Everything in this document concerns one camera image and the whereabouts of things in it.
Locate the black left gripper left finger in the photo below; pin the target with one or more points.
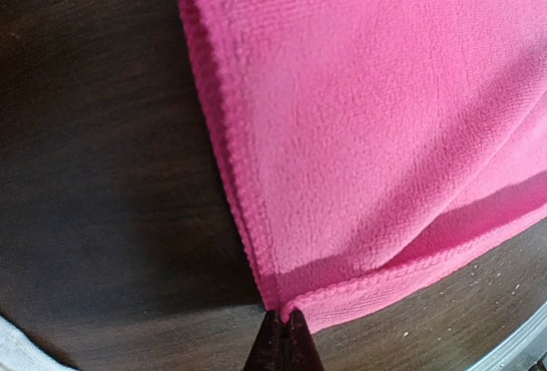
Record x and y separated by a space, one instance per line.
265 354

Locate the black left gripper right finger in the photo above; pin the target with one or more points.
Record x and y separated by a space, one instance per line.
298 351

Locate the pink towel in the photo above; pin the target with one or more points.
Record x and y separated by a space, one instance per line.
369 148

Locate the white crumpled towel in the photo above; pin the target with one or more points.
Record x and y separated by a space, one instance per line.
19 353

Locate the aluminium front rail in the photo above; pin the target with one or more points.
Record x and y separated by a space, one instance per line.
524 349

